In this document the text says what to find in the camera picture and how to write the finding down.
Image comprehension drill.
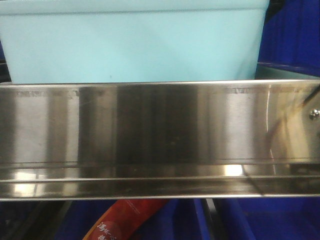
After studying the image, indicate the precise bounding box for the dark blue bin upper right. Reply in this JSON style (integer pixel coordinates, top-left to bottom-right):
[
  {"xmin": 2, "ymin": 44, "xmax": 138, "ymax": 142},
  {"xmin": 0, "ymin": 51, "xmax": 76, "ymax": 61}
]
[{"xmin": 258, "ymin": 0, "xmax": 320, "ymax": 77}]

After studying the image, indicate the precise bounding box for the dark blue bin lower middle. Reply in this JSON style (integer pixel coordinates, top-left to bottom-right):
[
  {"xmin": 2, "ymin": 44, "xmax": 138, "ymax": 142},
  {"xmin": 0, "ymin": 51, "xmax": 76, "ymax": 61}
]
[{"xmin": 53, "ymin": 199, "xmax": 211, "ymax": 240}]

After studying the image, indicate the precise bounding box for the silver bolt on rail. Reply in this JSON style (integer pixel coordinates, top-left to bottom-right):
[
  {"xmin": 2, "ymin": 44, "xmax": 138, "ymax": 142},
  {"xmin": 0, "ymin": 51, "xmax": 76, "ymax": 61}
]
[{"xmin": 309, "ymin": 108, "xmax": 320, "ymax": 120}]

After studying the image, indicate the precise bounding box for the stainless steel shelf rail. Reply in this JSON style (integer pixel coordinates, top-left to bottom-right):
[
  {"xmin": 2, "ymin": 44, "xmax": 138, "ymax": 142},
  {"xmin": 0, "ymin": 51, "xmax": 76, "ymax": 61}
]
[{"xmin": 0, "ymin": 79, "xmax": 320, "ymax": 201}]

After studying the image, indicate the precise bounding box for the red printed package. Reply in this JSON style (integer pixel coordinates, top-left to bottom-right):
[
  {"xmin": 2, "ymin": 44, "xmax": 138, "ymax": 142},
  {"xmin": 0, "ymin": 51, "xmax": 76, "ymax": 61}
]
[{"xmin": 83, "ymin": 199, "xmax": 168, "ymax": 240}]

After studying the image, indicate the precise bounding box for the dark blue bin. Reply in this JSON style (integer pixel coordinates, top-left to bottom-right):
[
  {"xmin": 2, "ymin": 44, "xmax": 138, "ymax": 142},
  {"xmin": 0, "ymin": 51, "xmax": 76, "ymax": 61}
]
[
  {"xmin": 216, "ymin": 197, "xmax": 320, "ymax": 240},
  {"xmin": 53, "ymin": 199, "xmax": 211, "ymax": 240},
  {"xmin": 258, "ymin": 0, "xmax": 320, "ymax": 77}
]

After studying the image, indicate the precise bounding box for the dark blue bin lower right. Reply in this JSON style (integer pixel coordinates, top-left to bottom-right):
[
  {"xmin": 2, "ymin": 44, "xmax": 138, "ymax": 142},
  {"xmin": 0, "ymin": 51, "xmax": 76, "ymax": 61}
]
[{"xmin": 216, "ymin": 197, "xmax": 320, "ymax": 240}]

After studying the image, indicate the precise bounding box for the light blue plastic bin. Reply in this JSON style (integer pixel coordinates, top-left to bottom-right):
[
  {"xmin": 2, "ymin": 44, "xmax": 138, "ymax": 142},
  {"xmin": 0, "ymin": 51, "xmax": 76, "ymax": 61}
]
[{"xmin": 0, "ymin": 0, "xmax": 270, "ymax": 84}]

